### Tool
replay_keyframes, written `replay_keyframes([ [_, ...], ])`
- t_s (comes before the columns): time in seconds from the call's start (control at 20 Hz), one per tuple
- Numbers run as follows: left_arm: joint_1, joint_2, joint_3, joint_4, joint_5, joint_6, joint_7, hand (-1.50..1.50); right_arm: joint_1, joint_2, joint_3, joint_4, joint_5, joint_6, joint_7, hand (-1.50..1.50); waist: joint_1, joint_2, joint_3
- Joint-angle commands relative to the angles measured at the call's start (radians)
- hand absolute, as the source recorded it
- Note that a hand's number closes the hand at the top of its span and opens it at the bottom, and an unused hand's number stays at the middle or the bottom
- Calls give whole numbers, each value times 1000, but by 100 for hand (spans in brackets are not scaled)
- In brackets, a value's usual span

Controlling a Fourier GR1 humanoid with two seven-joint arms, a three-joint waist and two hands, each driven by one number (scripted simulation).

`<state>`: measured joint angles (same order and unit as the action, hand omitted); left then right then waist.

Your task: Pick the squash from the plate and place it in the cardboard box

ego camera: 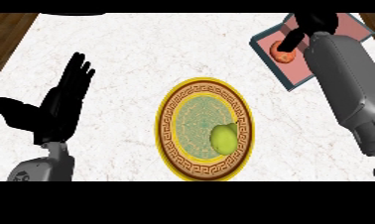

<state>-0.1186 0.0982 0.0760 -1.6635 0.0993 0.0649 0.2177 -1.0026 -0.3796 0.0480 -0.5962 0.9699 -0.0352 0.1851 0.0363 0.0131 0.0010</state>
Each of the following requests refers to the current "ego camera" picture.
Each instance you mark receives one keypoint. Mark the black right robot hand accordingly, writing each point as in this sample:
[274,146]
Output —
[311,24]

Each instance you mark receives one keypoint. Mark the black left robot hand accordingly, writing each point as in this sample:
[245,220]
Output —
[60,102]

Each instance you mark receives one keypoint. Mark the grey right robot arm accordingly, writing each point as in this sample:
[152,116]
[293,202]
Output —
[344,79]

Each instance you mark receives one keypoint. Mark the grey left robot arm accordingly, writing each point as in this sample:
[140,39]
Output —
[44,168]

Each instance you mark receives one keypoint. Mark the pink box with teal rim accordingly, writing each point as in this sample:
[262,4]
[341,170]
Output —
[296,66]

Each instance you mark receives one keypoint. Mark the ornate yellow brown plate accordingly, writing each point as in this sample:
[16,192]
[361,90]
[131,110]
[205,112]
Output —
[203,129]

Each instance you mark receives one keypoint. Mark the orange round fruit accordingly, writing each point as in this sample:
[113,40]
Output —
[282,55]

